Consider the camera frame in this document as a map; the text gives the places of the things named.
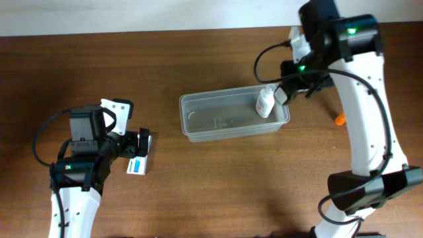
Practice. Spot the white Panadol box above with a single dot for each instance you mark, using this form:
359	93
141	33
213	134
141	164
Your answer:
138	165

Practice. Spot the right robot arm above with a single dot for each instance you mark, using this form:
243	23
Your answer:
347	52

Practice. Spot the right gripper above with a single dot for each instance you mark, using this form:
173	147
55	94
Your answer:
290	90

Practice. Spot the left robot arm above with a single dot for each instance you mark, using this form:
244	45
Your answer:
98	137

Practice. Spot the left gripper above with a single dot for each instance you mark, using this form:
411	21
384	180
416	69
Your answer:
143	142

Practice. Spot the orange tube white cap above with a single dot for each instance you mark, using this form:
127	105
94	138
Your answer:
340	119

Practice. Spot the white spray bottle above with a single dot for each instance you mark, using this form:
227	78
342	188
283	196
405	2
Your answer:
265	101

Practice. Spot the clear plastic container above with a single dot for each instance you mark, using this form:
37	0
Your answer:
228	113

